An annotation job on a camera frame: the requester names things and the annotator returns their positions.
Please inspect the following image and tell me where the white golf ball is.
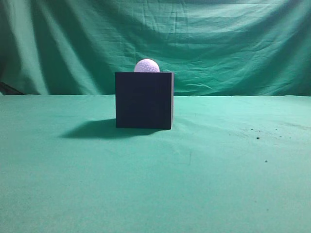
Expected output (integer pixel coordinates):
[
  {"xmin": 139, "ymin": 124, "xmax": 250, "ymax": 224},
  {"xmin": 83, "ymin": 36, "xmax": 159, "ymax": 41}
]
[{"xmin": 134, "ymin": 59, "xmax": 160, "ymax": 73}]

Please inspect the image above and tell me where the dark blue cube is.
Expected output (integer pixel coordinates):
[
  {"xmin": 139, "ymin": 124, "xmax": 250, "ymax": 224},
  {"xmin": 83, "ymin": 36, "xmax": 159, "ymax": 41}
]
[{"xmin": 115, "ymin": 72, "xmax": 174, "ymax": 130}]

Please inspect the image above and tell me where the green cloth backdrop and cover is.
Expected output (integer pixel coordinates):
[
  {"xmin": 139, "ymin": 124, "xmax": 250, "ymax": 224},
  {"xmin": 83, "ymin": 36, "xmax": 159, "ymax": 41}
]
[{"xmin": 0, "ymin": 0, "xmax": 311, "ymax": 233}]

